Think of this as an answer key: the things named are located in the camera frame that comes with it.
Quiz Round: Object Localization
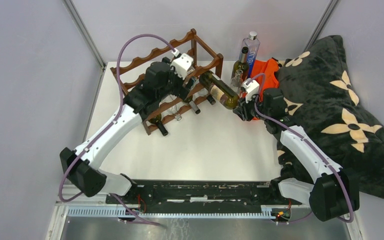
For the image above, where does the aluminium corner post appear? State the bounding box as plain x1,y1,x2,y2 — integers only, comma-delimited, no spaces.
304,0,341,51
62,0,107,70

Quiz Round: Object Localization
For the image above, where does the blue square glass bottle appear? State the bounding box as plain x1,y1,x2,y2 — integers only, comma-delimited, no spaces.
241,31,261,77

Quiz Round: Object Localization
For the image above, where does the black floral blanket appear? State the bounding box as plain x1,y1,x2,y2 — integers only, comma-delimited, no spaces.
274,35,384,199

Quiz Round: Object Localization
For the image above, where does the right aluminium corner post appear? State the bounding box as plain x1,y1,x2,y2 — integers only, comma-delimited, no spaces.
304,0,341,51

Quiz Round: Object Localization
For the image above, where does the small clear glass bottle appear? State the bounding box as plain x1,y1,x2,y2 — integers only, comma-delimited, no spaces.
230,69,243,95

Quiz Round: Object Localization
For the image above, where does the tall clear glass bottle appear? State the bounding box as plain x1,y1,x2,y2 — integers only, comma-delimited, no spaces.
162,95,182,121

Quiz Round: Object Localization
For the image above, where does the clear square bottle black cap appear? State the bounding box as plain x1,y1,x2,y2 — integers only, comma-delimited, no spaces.
190,76,216,105

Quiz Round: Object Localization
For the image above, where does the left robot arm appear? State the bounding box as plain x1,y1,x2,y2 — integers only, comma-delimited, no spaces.
59,58,194,204

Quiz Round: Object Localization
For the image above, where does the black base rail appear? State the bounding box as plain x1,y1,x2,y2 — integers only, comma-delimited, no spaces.
120,179,291,215

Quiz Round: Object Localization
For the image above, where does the dark wine bottle silver neck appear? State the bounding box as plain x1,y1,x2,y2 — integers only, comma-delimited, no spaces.
231,46,250,81

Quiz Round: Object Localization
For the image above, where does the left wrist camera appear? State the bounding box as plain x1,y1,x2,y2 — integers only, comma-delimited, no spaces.
170,53,195,80

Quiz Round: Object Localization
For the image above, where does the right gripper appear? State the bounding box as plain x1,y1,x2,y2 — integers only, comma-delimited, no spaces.
233,90,270,122

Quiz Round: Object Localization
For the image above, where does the orange cloth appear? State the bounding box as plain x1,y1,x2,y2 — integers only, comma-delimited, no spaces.
250,58,280,102

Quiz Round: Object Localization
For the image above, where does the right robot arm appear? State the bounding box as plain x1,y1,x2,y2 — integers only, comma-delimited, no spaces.
233,87,360,223

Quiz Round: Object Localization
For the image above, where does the dark wine bottle brown label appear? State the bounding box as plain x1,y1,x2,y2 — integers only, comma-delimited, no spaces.
199,70,239,110

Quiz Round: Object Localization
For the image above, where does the brown wooden wine rack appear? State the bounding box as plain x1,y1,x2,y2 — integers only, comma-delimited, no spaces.
111,28,224,124

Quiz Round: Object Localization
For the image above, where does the left aluminium corner post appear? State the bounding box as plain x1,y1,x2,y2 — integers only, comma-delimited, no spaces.
62,0,107,70

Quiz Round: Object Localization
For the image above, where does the dark green wine bottle labelled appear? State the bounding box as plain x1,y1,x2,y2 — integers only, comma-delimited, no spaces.
148,113,169,137

